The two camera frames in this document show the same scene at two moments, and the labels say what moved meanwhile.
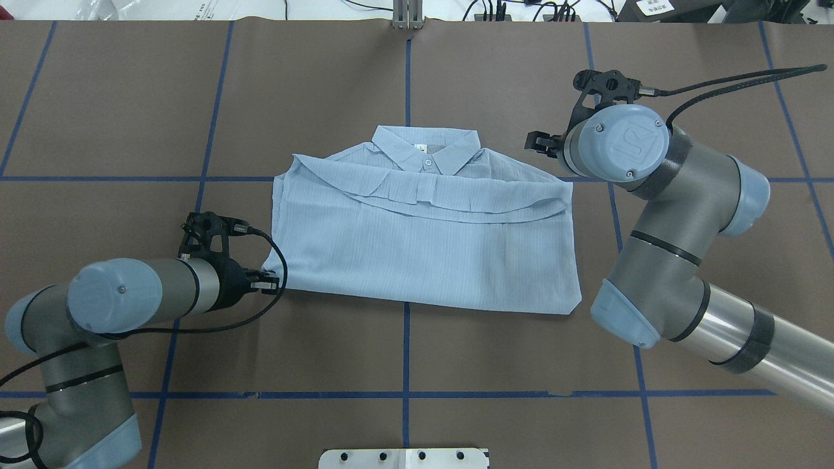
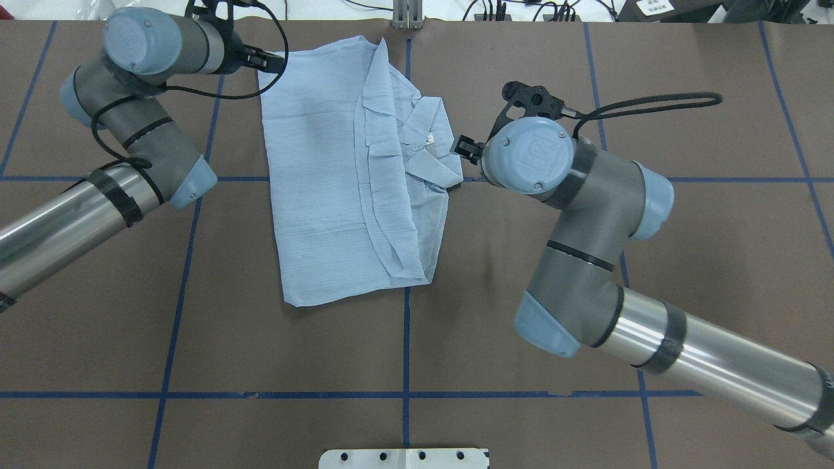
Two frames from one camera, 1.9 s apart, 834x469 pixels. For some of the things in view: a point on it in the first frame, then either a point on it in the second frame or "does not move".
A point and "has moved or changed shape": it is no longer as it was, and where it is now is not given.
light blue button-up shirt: (425, 218) has moved or changed shape
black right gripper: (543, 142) → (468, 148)
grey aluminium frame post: (407, 14) does not move
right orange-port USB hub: (547, 17) does not move
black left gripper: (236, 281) → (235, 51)
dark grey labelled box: (668, 11) does not move
